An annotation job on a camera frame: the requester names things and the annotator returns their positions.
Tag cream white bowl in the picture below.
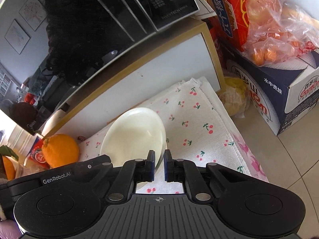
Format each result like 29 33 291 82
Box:
100 107 168 194

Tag cherry print white cloth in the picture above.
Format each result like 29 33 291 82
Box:
79 78 267 194

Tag large orange with stem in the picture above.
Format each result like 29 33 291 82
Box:
42 134 80 168

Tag glass jar of tangerines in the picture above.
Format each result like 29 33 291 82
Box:
15 159 46 179

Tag stacked paper cups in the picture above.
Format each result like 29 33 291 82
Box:
24 136 50 170

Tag large orange on jar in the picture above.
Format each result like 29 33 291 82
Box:
1 145 19 181

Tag yellow item in bag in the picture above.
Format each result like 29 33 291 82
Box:
219 77 250 118

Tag white wood-framed shelf board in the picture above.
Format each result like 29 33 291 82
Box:
42 18 225 138

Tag blue and white carton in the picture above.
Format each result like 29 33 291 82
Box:
221 44 318 135

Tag black Midea microwave oven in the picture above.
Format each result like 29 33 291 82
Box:
1 0 199 134

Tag plastic bag of oranges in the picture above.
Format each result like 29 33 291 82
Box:
243 0 318 66

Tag red gift box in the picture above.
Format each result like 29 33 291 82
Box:
211 0 249 51

